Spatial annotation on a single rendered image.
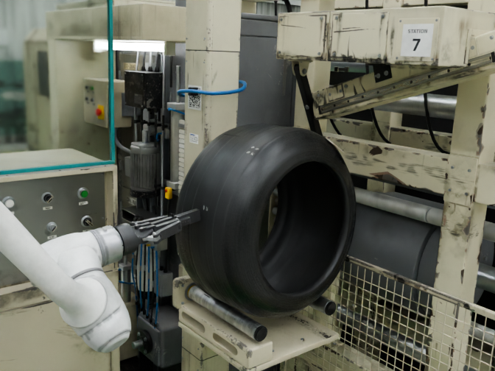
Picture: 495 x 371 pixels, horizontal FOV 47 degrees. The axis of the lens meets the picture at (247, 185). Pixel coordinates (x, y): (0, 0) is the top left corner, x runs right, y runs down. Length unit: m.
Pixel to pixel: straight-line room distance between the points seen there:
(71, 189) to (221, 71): 0.63
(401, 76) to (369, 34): 0.18
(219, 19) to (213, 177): 0.52
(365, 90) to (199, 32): 0.54
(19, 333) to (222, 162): 0.89
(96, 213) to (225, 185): 0.67
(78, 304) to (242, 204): 0.49
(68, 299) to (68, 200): 0.84
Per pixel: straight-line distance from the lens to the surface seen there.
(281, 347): 1.74
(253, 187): 1.43
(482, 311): 1.69
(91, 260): 1.30
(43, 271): 1.11
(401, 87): 1.72
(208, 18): 1.75
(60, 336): 2.05
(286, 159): 1.50
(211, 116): 1.77
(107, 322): 1.21
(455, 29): 1.55
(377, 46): 1.61
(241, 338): 1.66
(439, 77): 1.65
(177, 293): 1.82
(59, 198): 1.94
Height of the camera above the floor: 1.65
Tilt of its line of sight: 13 degrees down
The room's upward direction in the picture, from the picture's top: 2 degrees clockwise
